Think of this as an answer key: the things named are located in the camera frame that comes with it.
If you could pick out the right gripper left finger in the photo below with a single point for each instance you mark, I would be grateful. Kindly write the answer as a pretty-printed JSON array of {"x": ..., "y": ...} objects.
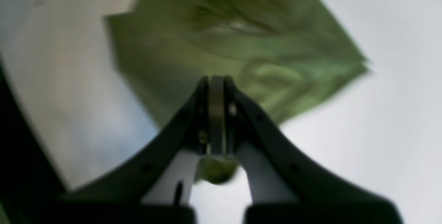
[{"x": 154, "y": 186}]

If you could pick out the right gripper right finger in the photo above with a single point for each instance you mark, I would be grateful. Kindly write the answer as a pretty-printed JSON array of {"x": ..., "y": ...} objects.
[{"x": 286, "y": 186}]

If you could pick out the olive green T-shirt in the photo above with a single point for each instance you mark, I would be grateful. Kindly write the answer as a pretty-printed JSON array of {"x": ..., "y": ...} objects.
[{"x": 289, "y": 56}]

